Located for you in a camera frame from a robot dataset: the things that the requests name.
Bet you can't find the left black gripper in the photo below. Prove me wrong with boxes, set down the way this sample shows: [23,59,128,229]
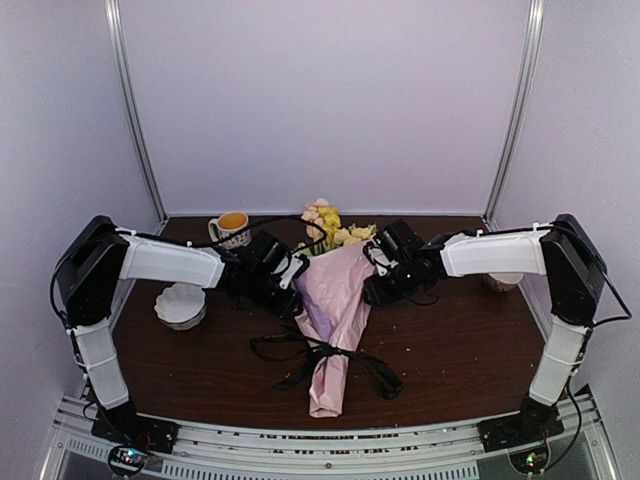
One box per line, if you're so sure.
[246,270,304,321]

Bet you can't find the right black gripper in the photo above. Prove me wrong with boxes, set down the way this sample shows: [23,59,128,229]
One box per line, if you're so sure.
[365,260,420,308]

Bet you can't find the black ribbon gold lettering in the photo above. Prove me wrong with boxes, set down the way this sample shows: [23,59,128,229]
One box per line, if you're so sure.
[249,327,404,400]

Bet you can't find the purple wrapping paper sheet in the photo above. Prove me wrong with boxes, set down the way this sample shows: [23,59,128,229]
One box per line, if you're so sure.
[296,242,375,418]

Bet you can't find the peach fake flower stem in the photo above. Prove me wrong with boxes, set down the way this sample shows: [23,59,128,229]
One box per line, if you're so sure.
[301,198,330,240]

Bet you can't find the bright yellow fake flower stem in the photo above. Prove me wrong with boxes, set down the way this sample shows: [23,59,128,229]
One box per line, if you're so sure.
[318,206,342,251]

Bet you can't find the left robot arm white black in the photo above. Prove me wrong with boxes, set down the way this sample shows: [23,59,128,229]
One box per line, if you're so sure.
[49,215,310,444]

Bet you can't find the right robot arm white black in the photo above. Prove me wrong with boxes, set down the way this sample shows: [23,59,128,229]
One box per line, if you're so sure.
[363,214,607,442]

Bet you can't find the white floral mug yellow inside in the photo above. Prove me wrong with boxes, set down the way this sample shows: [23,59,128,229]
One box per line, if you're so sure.
[207,212,251,249]

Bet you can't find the white scalloped bowl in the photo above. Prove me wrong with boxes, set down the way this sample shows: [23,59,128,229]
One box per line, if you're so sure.
[154,283,206,331]

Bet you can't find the small white floral cup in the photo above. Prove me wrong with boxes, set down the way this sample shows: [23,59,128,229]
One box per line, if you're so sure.
[484,273,524,293]

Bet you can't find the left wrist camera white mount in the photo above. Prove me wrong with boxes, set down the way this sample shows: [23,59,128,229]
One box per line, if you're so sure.
[273,253,310,289]

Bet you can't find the right aluminium corner post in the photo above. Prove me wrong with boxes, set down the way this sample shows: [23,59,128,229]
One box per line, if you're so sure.
[483,0,545,226]

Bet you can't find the aluminium corner post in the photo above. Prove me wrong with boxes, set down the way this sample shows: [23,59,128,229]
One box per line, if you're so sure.
[104,0,168,223]
[483,0,545,226]

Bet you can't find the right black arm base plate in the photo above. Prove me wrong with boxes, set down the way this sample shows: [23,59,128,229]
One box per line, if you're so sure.
[477,414,565,452]

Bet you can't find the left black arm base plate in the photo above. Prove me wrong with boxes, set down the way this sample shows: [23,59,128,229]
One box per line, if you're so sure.
[91,417,179,454]

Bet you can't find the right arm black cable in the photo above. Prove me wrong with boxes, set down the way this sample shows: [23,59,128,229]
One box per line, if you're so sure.
[564,224,632,446]

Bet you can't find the aluminium front rail frame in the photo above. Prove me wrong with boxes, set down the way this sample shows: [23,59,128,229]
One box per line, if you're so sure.
[39,389,621,480]

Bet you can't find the left aluminium corner post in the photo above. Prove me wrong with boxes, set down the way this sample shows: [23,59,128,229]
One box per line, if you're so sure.
[104,0,168,223]

